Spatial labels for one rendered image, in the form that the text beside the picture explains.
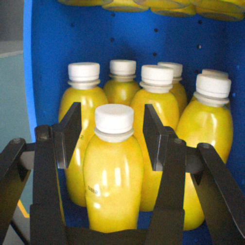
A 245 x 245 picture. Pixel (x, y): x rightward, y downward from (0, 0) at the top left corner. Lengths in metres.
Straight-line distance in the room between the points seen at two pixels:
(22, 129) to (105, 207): 1.41
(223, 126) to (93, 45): 0.22
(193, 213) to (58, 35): 0.28
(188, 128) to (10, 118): 1.49
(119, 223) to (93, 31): 0.27
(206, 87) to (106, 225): 0.19
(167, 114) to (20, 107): 1.37
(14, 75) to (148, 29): 1.25
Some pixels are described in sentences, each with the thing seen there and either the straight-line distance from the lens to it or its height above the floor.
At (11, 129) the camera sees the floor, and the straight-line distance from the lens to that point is 1.65.
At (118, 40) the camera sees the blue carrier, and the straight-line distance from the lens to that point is 0.34.
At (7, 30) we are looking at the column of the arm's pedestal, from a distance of 0.68.
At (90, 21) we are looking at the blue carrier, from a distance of 0.32.
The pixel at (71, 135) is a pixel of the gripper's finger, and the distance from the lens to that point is 0.16.
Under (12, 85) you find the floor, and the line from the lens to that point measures 1.52.
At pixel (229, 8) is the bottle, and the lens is 0.24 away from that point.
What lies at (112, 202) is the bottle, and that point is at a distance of 0.22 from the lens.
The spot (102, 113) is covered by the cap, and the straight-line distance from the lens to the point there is 0.19.
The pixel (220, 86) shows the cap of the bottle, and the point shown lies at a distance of 0.21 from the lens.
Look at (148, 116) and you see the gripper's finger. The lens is 0.17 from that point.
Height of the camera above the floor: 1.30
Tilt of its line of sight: 68 degrees down
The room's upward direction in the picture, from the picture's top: 175 degrees clockwise
